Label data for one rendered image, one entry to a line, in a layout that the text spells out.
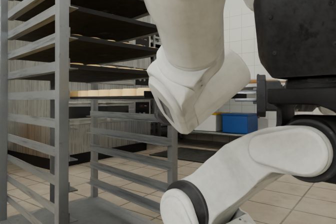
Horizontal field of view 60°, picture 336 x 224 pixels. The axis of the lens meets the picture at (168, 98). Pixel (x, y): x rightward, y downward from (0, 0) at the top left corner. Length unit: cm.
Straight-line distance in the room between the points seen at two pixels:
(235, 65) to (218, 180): 36
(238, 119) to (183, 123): 363
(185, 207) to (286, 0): 49
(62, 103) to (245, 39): 404
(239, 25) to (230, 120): 159
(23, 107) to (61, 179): 252
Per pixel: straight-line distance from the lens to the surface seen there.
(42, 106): 307
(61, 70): 89
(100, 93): 79
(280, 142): 56
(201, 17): 24
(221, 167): 68
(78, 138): 319
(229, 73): 38
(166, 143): 117
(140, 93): 65
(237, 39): 477
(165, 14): 24
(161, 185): 122
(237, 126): 400
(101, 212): 149
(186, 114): 34
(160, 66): 32
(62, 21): 91
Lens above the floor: 67
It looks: level
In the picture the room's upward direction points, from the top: straight up
